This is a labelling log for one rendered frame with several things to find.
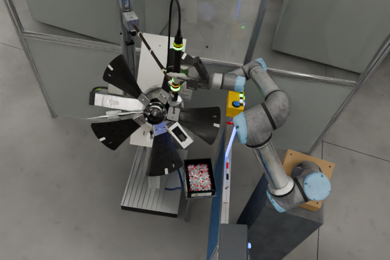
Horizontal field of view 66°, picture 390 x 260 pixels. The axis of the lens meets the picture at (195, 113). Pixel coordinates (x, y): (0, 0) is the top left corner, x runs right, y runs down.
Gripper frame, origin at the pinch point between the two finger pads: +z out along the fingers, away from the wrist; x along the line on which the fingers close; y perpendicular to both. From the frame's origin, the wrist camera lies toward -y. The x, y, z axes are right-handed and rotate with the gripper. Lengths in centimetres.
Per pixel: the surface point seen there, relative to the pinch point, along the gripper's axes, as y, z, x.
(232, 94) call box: 42, -36, 33
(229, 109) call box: 45, -36, 21
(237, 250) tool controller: 25, -39, -68
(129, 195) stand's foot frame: 142, 29, -2
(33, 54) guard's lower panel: 70, 119, 70
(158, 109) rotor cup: 25.4, 4.5, -3.6
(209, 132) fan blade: 34.3, -24.0, -6.3
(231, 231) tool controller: 25, -36, -61
